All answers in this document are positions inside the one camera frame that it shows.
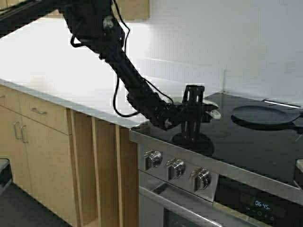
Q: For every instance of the robot base right corner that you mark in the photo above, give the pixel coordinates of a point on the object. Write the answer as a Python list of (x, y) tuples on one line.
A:
[(299, 173)]

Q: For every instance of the robot base left corner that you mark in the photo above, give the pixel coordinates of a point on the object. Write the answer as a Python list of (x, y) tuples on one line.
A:
[(5, 175)]

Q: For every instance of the left cabinet door handle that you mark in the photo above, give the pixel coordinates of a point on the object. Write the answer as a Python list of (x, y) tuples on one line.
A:
[(16, 131)]

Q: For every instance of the middle chrome stove knob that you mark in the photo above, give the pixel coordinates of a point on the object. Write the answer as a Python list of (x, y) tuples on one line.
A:
[(175, 168)]

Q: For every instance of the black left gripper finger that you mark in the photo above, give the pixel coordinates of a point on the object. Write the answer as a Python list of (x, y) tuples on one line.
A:
[(209, 116)]

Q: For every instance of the wooden lower kitchen cabinet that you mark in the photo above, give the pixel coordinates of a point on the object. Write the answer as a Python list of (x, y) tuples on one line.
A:
[(81, 168)]

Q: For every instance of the left chrome stove knob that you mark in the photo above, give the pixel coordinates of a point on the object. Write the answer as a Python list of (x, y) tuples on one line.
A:
[(152, 159)]

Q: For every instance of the right chrome stove knob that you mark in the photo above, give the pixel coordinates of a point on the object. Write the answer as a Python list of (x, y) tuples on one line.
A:
[(200, 179)]

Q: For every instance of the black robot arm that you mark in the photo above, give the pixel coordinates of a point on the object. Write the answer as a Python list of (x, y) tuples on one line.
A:
[(93, 24)]

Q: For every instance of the white frying pan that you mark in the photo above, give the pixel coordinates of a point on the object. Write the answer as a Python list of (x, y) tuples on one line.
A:
[(212, 109)]

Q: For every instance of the right cabinet door handle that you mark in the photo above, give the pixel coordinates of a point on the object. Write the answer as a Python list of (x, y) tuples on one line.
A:
[(24, 134)]

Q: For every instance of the stainless steel stove range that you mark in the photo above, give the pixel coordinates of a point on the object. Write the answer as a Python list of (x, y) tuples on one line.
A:
[(252, 169)]

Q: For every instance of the metal drawer handle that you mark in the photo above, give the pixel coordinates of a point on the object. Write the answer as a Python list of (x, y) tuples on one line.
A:
[(35, 110)]

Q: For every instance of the chrome stove knob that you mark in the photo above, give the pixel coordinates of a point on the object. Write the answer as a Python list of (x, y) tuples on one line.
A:
[(152, 159), (175, 168), (200, 179)]

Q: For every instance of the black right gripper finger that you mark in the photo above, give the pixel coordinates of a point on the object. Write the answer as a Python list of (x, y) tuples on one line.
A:
[(209, 105)]

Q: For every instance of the black flat griddle pan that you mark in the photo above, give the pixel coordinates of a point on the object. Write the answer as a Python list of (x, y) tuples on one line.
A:
[(265, 115)]

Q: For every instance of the cabinet door handle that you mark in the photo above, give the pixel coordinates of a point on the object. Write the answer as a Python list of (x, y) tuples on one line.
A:
[(16, 131), (24, 134)]

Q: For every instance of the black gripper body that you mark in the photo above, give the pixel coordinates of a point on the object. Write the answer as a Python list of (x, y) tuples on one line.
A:
[(193, 103)]

